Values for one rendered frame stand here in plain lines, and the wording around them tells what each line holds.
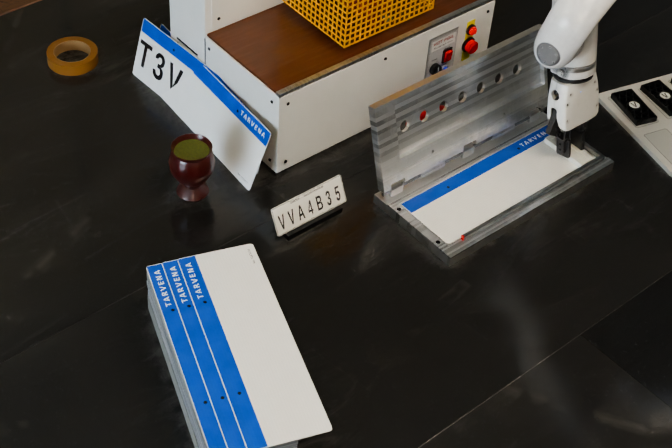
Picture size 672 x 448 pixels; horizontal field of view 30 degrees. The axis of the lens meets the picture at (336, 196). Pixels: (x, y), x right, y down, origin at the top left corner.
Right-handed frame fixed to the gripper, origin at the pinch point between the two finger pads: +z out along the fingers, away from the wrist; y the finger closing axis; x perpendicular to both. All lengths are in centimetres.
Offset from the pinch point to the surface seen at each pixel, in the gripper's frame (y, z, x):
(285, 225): -57, -1, 16
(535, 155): -5.8, 2.0, 3.8
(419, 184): -29.8, 0.6, 10.8
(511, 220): -22.8, 3.9, -6.3
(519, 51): -0.9, -15.6, 12.8
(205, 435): -98, -1, -18
